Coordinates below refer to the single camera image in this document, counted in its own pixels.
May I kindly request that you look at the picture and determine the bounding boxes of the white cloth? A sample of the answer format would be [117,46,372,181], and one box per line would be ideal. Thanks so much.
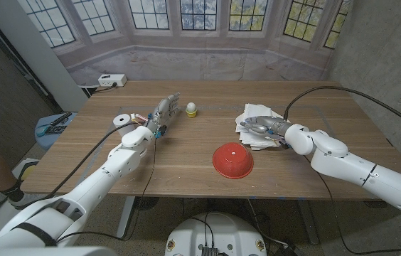
[235,102,287,151]

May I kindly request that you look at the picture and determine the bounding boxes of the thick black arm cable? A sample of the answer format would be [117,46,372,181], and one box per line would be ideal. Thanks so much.
[283,85,401,135]
[18,120,136,210]

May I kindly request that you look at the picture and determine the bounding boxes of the red bowl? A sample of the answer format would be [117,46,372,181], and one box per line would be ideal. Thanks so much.
[212,142,255,180]

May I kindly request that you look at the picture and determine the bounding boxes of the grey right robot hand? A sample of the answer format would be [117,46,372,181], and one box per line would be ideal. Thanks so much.
[239,115,292,138]

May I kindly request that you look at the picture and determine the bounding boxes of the white yellow floor board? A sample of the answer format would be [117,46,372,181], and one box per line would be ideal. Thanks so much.
[8,158,41,184]

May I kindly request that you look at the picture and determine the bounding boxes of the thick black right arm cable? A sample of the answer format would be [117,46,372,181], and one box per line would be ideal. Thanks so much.
[283,85,401,135]

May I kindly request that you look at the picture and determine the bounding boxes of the yellow cup with white ball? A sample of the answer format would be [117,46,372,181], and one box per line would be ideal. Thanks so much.
[185,102,198,119]

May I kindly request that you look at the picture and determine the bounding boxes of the black hand tool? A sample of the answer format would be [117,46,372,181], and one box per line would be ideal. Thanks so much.
[49,112,73,126]

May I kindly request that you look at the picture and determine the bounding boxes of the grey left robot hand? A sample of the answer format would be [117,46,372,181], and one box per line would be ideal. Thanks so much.
[146,91,182,134]

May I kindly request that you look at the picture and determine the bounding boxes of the white receipt paper roll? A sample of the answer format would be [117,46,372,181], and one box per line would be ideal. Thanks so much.
[112,113,134,136]

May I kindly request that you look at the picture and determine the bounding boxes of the white power strip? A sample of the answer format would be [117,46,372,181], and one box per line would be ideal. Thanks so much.
[97,73,128,88]

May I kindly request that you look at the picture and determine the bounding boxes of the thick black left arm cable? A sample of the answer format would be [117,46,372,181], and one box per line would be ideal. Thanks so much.
[18,120,136,210]

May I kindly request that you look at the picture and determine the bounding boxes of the grey table leg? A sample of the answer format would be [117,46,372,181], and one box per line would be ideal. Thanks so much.
[298,198,321,245]

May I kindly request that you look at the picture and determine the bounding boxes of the teal handled pliers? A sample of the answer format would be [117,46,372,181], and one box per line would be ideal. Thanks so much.
[36,124,67,138]

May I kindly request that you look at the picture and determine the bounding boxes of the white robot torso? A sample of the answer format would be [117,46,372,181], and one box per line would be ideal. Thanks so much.
[164,212,268,256]

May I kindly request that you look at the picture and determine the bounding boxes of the thin black wire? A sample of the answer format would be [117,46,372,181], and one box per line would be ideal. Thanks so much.
[303,154,401,255]
[54,137,159,242]

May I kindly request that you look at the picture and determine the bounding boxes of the printed window backdrop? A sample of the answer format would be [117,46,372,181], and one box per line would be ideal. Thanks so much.
[15,0,353,86]

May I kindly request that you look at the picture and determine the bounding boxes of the blue round stool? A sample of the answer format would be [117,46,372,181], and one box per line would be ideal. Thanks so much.
[34,112,79,150]

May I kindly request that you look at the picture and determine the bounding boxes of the white table leg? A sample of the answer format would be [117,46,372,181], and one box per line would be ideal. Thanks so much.
[117,196,136,239]

